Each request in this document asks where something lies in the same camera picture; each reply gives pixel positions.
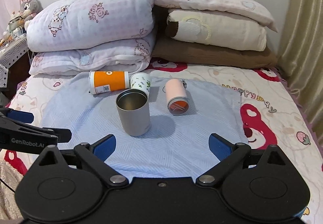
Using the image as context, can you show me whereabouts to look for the grey metal cup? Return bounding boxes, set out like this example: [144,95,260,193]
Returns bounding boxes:
[116,89,151,136]

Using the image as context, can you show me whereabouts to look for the pink cup with grey lid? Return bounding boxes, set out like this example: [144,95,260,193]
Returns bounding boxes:
[165,78,189,116]

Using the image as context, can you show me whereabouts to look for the orange and white paper cup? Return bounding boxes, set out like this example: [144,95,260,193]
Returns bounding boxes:
[89,71,130,95]

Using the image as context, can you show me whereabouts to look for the white paper cup green print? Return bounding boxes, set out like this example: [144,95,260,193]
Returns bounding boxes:
[130,72,151,97]

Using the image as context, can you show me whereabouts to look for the light blue patterned mat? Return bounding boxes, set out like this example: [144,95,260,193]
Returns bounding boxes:
[40,73,247,179]

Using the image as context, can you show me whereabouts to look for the nightstand with patterned cloth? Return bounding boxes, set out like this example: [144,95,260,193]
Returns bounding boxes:
[0,37,30,99]

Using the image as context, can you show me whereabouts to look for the grey rabbit plush toy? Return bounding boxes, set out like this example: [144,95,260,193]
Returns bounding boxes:
[20,0,43,30]

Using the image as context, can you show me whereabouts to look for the brown pillow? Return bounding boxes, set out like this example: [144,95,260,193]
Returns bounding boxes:
[152,37,277,69]

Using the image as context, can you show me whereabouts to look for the beige curtain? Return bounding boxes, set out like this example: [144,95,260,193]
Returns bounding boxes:
[278,0,322,137]

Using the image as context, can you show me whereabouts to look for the cream and brown folded blanket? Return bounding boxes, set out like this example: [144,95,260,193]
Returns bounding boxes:
[166,9,267,52]

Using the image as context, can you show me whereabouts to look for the pink checked folded quilt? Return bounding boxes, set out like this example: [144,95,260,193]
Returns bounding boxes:
[26,0,155,76]

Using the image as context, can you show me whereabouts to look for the pink cartoon pillow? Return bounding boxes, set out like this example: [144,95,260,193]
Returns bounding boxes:
[154,0,278,32]

